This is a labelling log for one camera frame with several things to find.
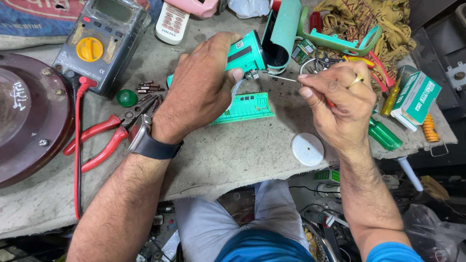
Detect white plastic nozzle tube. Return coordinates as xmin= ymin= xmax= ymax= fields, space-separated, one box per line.
xmin=395 ymin=156 xmax=425 ymax=193

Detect black strap wrist watch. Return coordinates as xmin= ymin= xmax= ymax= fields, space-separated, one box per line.
xmin=127 ymin=114 xmax=185 ymax=161

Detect heap of cables and parts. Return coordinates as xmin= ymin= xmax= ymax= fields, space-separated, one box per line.
xmin=289 ymin=182 xmax=352 ymax=262

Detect white plastic bag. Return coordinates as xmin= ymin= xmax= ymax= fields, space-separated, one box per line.
xmin=228 ymin=0 xmax=272 ymax=19

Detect teal torch side panel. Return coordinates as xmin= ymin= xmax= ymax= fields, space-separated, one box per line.
xmin=209 ymin=92 xmax=276 ymax=126

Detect gold finger ring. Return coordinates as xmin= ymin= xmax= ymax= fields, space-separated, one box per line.
xmin=346 ymin=73 xmax=365 ymax=90

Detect orange coiled spring tool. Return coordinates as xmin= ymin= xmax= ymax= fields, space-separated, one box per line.
xmin=422 ymin=112 xmax=449 ymax=158

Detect person's right hand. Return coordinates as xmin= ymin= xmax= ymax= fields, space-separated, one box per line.
xmin=298 ymin=61 xmax=378 ymax=152

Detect red multimeter probe lead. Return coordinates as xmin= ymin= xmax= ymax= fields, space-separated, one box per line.
xmin=74 ymin=76 xmax=98 ymax=221

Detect person's left hand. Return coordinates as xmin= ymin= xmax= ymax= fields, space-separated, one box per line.
xmin=151 ymin=31 xmax=244 ymax=145

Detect teal mesh torch shell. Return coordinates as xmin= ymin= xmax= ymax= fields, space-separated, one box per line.
xmin=261 ymin=0 xmax=303 ymax=71

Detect red handled pliers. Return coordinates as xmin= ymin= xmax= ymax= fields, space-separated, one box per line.
xmin=63 ymin=94 xmax=163 ymax=174

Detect white remote control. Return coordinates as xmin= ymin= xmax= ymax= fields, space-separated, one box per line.
xmin=155 ymin=1 xmax=191 ymax=46

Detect green round lens cap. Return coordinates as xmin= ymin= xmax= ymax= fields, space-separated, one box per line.
xmin=116 ymin=90 xmax=138 ymax=108

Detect red tool handle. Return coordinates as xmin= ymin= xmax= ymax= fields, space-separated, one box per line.
xmin=309 ymin=11 xmax=323 ymax=34

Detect person's blue shirt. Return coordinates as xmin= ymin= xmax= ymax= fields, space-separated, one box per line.
xmin=214 ymin=229 xmax=425 ymax=262

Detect tan plastic box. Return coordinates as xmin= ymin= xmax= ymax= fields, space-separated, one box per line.
xmin=420 ymin=175 xmax=451 ymax=201

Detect clear crumpled plastic bag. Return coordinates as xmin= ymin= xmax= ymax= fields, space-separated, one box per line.
xmin=402 ymin=203 xmax=466 ymax=262

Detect yellow printed cloth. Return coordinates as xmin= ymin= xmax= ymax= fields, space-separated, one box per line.
xmin=315 ymin=0 xmax=418 ymax=93

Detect small green battery pack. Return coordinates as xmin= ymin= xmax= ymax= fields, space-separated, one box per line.
xmin=291 ymin=39 xmax=317 ymax=66

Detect grey digital multimeter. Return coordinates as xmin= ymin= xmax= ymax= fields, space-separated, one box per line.
xmin=52 ymin=0 xmax=151 ymax=97

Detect black appliance casing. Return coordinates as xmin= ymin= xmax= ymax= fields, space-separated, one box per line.
xmin=411 ymin=3 xmax=466 ymax=111

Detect green handled screwdriver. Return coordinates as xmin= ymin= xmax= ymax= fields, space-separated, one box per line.
xmin=368 ymin=117 xmax=404 ymax=152

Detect pink plastic casing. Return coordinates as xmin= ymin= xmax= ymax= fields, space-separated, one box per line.
xmin=164 ymin=0 xmax=220 ymax=18

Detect thin red handled screwdriver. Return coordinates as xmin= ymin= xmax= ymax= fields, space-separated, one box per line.
xmin=261 ymin=70 xmax=336 ymax=108

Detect blue printed sack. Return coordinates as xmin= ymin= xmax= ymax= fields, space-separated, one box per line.
xmin=0 ymin=0 xmax=165 ymax=51

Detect yellow handled screwdriver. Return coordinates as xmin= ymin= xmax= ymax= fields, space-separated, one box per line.
xmin=380 ymin=76 xmax=403 ymax=118

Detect teal torch body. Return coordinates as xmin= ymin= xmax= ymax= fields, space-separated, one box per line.
xmin=167 ymin=30 xmax=269 ymax=88

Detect white round plastic disc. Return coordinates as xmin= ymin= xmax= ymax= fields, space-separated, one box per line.
xmin=291 ymin=132 xmax=325 ymax=167

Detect brown round metal cover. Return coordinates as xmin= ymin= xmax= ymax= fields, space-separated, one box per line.
xmin=0 ymin=53 xmax=75 ymax=190

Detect cluster of screwdriver bits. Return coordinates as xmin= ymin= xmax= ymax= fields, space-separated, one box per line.
xmin=136 ymin=80 xmax=166 ymax=95

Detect red handled cutters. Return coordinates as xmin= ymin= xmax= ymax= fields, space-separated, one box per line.
xmin=341 ymin=50 xmax=396 ymax=93

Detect white ribbon cable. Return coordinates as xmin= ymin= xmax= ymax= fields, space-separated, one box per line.
xmin=224 ymin=79 xmax=244 ymax=112

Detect small green carton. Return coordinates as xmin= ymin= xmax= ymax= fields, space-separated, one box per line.
xmin=313 ymin=169 xmax=341 ymax=184

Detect green white adhesive box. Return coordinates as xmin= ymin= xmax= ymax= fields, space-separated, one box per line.
xmin=390 ymin=71 xmax=442 ymax=133

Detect person's grey trousers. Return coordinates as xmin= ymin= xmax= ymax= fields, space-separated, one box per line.
xmin=173 ymin=180 xmax=311 ymax=262

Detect black multimeter probe lead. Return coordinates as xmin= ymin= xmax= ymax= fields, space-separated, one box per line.
xmin=66 ymin=69 xmax=83 ymax=221

